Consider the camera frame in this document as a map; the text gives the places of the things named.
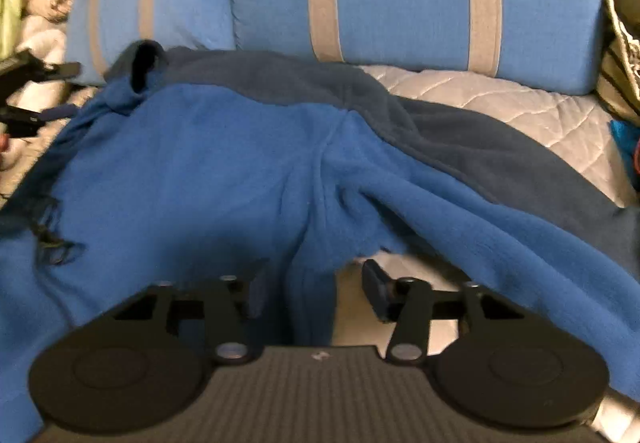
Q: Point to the beige woven bag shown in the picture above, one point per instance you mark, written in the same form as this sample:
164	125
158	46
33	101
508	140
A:
622	28

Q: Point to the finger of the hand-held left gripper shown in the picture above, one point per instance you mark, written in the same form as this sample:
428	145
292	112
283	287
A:
30	120
35	68

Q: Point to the teal cloth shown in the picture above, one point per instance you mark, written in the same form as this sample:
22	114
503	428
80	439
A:
627	143

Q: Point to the white puffy comforter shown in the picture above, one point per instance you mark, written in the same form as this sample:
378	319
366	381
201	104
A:
35	35

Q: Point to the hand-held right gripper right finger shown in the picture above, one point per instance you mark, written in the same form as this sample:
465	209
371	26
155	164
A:
377	290

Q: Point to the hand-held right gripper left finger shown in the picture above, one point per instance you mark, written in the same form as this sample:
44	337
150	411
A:
235	313

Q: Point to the blue fleece jacket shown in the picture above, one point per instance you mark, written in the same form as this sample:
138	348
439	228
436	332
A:
200	173

